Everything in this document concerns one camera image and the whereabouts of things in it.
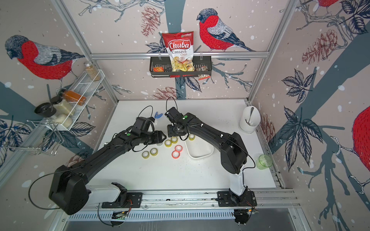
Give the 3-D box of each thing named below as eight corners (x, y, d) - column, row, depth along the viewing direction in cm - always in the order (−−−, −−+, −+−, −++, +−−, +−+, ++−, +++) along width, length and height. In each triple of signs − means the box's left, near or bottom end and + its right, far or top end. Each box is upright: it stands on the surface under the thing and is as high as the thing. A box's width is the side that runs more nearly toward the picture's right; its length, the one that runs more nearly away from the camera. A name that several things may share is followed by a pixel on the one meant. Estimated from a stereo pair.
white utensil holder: (238, 133, 102) (245, 120, 90) (234, 119, 110) (240, 105, 98) (254, 133, 102) (263, 120, 90) (249, 119, 110) (257, 105, 98)
